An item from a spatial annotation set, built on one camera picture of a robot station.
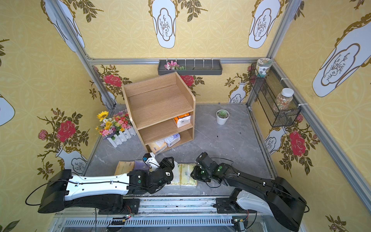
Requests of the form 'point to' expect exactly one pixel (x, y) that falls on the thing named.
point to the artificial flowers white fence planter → (117, 128)
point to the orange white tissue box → (182, 120)
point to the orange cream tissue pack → (124, 167)
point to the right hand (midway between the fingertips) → (192, 173)
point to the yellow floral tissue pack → (184, 176)
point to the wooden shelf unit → (163, 109)
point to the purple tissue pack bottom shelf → (172, 139)
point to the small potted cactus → (222, 116)
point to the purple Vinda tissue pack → (138, 165)
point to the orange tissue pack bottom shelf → (158, 146)
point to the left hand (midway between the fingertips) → (170, 159)
